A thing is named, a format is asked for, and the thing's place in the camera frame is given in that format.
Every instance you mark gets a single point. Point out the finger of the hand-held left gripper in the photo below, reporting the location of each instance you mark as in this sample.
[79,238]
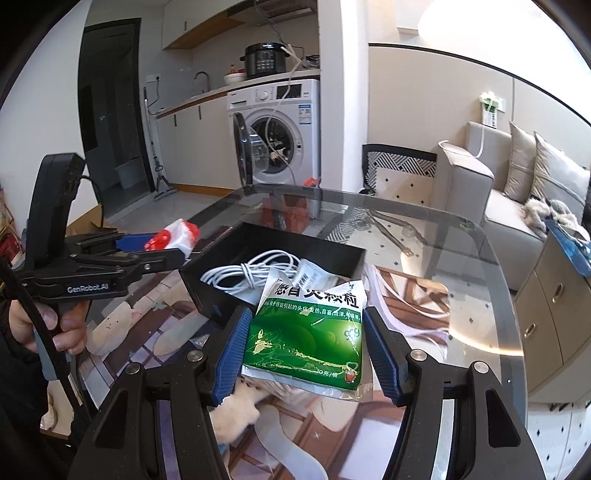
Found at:
[138,263]
[131,243]

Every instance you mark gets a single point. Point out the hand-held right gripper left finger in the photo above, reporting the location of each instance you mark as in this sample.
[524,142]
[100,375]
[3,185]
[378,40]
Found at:
[231,355]

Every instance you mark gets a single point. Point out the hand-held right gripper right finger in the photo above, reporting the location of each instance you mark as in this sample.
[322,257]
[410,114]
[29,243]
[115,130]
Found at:
[383,350]

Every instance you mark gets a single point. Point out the red and white packet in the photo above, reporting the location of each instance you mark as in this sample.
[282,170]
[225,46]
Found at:
[178,235]

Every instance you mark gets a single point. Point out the black cardboard box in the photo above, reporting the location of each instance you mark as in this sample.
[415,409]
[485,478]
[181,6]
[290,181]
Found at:
[203,295]

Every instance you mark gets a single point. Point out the green packet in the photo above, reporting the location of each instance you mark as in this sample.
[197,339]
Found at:
[304,341]

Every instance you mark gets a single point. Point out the person's left hand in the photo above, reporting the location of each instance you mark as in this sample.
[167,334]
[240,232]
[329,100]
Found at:
[69,339]

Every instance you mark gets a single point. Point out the white plush toy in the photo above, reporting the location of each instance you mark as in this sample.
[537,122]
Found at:
[235,415]

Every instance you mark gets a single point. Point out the printed table mat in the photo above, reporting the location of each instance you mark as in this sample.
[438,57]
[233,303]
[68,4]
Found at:
[415,295]

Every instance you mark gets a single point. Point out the grey bin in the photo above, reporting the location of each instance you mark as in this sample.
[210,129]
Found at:
[131,175]

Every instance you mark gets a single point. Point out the floor mop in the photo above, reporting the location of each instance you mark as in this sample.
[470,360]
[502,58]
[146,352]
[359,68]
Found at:
[161,180]

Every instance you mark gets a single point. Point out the white kitchen base cabinet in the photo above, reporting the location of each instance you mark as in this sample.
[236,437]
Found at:
[198,147]

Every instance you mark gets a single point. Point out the dark door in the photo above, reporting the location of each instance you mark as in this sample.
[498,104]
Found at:
[111,115]

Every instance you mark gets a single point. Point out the red stool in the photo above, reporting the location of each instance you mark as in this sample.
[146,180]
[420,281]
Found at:
[295,212]

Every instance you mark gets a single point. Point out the beige side cabinet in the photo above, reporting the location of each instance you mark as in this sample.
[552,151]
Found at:
[554,300]

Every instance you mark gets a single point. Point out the kitchen faucet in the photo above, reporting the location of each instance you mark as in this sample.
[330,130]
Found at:
[206,78]

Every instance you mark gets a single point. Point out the beige sofa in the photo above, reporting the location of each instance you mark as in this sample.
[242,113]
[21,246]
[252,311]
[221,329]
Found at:
[466,184]

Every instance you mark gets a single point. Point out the black patterned chair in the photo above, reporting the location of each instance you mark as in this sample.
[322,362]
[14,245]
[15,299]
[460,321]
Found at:
[397,161]

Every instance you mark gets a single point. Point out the white bowl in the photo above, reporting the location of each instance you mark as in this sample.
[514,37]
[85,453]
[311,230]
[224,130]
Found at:
[234,78]

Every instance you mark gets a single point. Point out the white washing machine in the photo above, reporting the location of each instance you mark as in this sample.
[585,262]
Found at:
[300,138]

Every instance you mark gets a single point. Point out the grey furry cloth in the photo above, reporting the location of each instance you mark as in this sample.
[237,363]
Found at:
[535,214]

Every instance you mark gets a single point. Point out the blue plastic bag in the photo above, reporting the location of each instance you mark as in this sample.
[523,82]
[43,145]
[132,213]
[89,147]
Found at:
[572,249]

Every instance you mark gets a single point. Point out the black pressure cooker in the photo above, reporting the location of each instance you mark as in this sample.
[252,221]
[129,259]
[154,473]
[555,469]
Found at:
[263,60]

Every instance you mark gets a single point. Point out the beige pillow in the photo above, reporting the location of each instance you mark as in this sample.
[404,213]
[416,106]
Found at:
[519,161]

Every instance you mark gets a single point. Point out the grey pillow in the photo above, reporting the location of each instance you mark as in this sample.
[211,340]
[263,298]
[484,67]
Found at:
[558,170]

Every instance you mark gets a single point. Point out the steel range hood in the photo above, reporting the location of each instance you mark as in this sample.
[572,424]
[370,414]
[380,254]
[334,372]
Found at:
[286,7]

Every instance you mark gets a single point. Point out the white wall cabinet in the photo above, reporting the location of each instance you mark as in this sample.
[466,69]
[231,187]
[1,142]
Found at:
[194,23]

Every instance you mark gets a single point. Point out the wall socket with charger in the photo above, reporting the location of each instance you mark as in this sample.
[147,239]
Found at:
[489,110]

